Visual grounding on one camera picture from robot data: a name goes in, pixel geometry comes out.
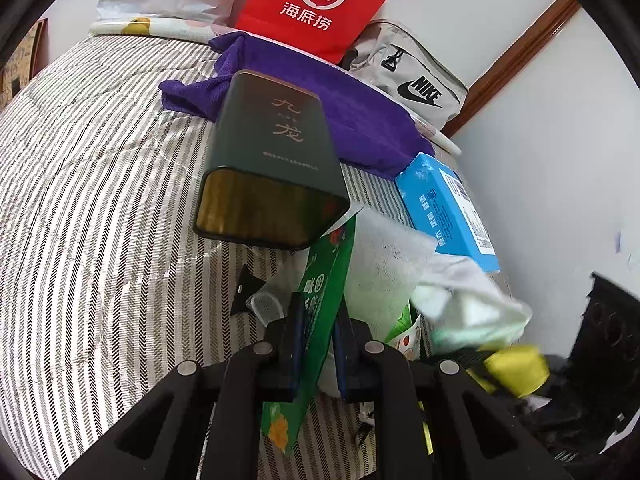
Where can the yellow cloth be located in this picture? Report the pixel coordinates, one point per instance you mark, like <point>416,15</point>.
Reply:
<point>520,367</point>

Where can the light green cloth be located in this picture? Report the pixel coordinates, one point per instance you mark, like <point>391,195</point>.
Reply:
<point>475,315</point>

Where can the white tissue sheet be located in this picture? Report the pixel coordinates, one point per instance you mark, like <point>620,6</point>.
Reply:
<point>380,270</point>

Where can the small clear sachet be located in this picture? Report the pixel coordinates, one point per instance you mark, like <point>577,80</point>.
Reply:
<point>265,305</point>

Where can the wooden wall trim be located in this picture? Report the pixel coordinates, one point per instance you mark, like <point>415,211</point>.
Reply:
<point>520,55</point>

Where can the dark green tin box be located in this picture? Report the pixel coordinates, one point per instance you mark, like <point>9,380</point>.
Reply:
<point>270,135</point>

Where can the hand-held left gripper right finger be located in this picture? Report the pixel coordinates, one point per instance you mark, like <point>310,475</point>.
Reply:
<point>342,355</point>

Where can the green snack packet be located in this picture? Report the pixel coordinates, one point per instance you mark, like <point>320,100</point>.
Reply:
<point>325,280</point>

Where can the white duck print pillow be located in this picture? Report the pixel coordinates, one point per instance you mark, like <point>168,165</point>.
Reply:
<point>150,27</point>

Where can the blue cardboard box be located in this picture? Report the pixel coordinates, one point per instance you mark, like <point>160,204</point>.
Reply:
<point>445,210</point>

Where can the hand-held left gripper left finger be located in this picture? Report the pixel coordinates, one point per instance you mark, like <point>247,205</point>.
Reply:
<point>297,340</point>

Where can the purple cloth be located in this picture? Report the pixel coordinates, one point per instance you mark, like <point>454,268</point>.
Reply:
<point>360,115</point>

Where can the fruit print sachet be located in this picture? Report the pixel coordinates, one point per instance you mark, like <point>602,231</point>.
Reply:
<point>407,340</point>

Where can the red paper bag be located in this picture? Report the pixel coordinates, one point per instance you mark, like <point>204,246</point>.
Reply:
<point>320,20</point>

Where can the grey sports bag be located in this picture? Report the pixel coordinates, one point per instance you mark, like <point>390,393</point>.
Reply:
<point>425,70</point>

